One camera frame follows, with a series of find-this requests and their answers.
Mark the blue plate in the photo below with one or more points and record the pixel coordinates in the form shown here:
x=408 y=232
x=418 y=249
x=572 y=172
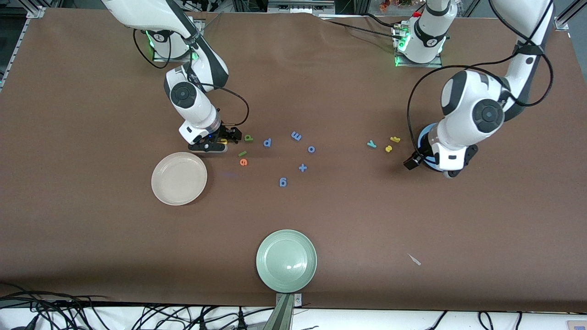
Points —
x=426 y=130

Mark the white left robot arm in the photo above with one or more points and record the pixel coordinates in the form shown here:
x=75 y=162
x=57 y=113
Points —
x=486 y=114

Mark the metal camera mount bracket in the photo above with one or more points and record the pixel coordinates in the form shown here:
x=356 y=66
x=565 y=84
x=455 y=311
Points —
x=283 y=316

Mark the brown table cover sheet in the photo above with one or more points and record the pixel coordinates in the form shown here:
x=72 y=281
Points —
x=321 y=220

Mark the blue letter m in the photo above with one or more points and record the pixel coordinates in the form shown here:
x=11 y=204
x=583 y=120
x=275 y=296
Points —
x=296 y=136

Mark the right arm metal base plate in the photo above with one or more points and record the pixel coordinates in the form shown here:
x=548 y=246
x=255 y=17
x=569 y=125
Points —
x=158 y=58

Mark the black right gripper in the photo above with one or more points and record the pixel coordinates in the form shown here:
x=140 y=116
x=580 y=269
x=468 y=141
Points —
x=225 y=134

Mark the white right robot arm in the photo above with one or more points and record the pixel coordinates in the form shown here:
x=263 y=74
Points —
x=185 y=96

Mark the aluminium frame rail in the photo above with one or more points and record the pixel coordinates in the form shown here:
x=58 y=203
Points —
x=562 y=22
x=36 y=12

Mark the green plate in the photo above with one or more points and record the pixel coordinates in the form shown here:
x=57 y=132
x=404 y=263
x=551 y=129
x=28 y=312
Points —
x=286 y=261

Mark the beige brown plate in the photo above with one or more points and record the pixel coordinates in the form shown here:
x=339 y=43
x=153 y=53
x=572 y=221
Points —
x=179 y=178

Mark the white paper scrap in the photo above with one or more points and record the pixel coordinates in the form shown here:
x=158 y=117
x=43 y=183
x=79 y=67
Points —
x=415 y=260

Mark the grey metal box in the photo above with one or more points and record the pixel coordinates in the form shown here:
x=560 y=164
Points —
x=300 y=7

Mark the orange plant decoration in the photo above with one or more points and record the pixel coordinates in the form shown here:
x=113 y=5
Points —
x=385 y=5

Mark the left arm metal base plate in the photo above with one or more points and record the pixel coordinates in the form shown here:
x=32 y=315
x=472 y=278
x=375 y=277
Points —
x=417 y=65

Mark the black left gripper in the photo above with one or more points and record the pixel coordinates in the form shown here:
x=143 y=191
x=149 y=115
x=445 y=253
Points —
x=422 y=154

